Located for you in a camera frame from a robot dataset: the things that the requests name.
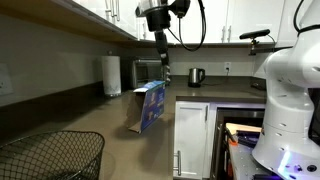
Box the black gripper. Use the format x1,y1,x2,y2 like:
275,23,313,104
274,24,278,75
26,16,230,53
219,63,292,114
135,0,191,85

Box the blue cardboard food box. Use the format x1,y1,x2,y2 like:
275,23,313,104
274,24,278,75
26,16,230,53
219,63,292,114
126,81,165,134

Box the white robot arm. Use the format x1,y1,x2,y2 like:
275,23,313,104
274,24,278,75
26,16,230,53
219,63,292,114
252,0,320,180

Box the silver toaster oven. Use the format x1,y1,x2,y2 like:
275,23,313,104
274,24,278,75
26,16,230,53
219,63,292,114
131,59,163,88

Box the stainless electric kettle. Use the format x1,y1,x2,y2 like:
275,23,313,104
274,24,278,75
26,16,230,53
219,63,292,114
188,68,205,88

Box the white paper towel roll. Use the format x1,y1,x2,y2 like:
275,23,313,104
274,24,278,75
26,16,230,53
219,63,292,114
101,51,121,97

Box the white upper cabinets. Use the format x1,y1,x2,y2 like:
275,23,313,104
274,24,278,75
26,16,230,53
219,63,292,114
54,0,301,45

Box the white lower cabinet door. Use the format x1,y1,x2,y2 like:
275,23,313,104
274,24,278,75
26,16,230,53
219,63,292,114
173,101,209,179

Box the wooden board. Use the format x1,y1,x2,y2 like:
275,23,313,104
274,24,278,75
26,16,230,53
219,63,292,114
226,123,261,135

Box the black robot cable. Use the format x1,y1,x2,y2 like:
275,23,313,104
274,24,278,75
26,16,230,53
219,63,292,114
166,0,207,52

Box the white wall outlet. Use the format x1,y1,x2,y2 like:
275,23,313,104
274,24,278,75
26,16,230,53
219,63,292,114
224,62,231,72

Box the black camera on stand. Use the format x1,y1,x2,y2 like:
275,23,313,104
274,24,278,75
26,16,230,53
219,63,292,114
239,29,270,56

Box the black wire mesh basket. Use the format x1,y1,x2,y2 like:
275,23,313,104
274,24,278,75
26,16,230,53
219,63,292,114
0,130,105,180

